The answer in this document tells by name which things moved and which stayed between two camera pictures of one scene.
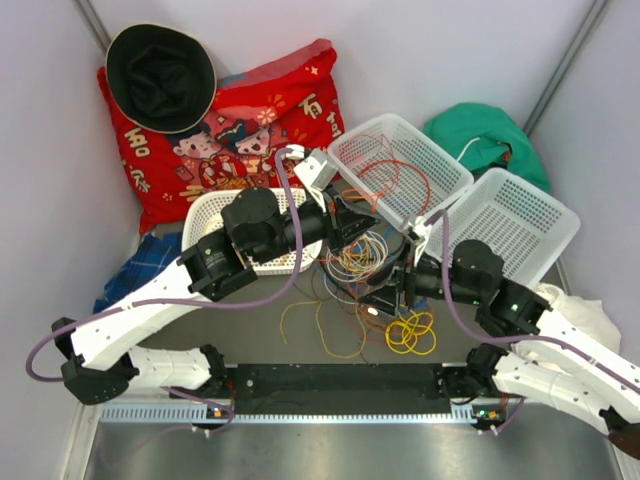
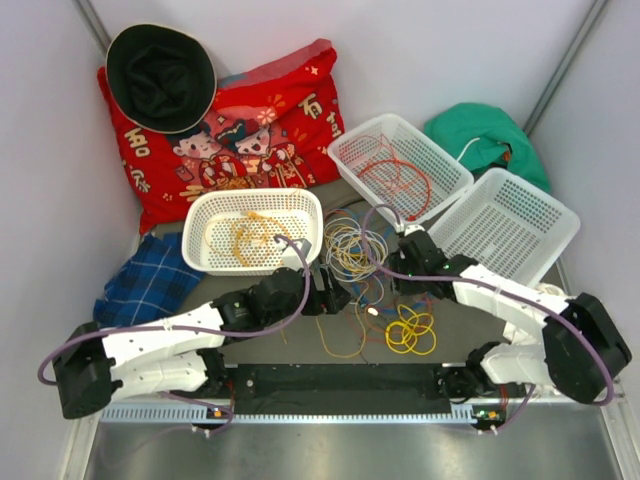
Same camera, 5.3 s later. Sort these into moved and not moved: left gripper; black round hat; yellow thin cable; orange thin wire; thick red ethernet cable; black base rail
Moved: orange thin wire; left gripper
Not moved: thick red ethernet cable; black round hat; black base rail; yellow thin cable
